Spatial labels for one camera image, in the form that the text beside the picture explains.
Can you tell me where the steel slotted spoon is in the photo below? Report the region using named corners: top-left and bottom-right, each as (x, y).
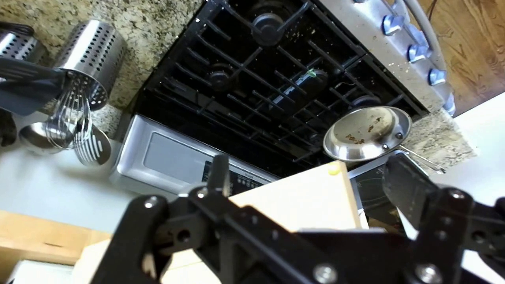
top-left (72, 121), bottom-right (114, 169)

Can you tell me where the steel ladle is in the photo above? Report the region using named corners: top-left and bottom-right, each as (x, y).
top-left (20, 118), bottom-right (72, 154)

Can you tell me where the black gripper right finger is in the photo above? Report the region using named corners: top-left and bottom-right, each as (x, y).
top-left (383, 154), bottom-right (505, 284)

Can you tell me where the silver stove knob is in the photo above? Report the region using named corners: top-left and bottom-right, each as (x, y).
top-left (443, 93), bottom-right (458, 115)
top-left (383, 11), bottom-right (408, 36)
top-left (427, 66), bottom-right (450, 88)
top-left (406, 41), bottom-right (435, 65)

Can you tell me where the black plastic spatula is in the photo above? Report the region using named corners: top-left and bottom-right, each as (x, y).
top-left (0, 54), bottom-right (67, 117)

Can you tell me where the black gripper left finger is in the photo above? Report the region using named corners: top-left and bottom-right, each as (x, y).
top-left (91, 153), bottom-right (340, 284)

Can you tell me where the steel frying pan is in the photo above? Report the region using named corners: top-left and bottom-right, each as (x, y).
top-left (321, 104), bottom-right (450, 173)

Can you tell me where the wooden wall cabinet frame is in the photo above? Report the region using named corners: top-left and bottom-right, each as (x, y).
top-left (0, 210), bottom-right (234, 284)

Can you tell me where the small perforated steel utensil holder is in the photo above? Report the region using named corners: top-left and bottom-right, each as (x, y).
top-left (0, 27), bottom-right (40, 65)

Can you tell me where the large perforated steel utensil holder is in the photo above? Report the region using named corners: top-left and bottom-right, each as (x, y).
top-left (54, 17), bottom-right (130, 113)

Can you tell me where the stainless steel stove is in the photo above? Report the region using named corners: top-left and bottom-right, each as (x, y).
top-left (116, 0), bottom-right (458, 197)

